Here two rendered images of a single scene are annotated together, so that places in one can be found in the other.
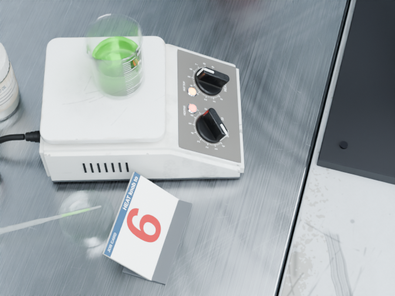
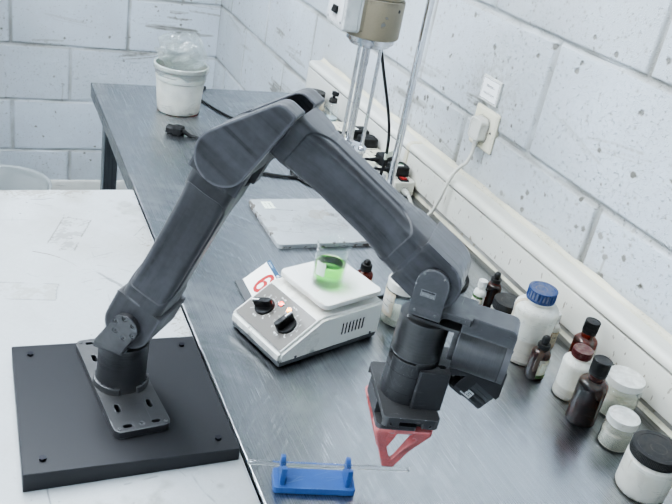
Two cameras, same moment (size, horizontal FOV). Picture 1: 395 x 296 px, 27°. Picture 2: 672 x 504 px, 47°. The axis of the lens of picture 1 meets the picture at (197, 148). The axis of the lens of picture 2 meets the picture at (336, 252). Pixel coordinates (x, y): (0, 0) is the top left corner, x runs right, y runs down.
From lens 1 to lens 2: 1.38 m
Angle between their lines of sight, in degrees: 85
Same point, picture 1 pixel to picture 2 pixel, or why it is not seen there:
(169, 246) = (245, 291)
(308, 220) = (179, 320)
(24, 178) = not seen: hidden behind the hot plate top
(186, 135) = (272, 290)
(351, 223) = not seen: hidden behind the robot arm
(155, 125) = (288, 271)
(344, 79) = (205, 377)
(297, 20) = (267, 417)
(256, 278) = (191, 294)
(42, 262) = not seen: hidden behind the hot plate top
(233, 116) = (258, 325)
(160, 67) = (311, 292)
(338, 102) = (200, 364)
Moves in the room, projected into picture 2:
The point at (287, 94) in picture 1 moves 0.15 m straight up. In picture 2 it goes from (238, 372) to (250, 282)
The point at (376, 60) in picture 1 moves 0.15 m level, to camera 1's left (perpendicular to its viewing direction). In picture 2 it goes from (189, 394) to (282, 365)
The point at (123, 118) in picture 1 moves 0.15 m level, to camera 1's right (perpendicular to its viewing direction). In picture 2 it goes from (307, 270) to (226, 289)
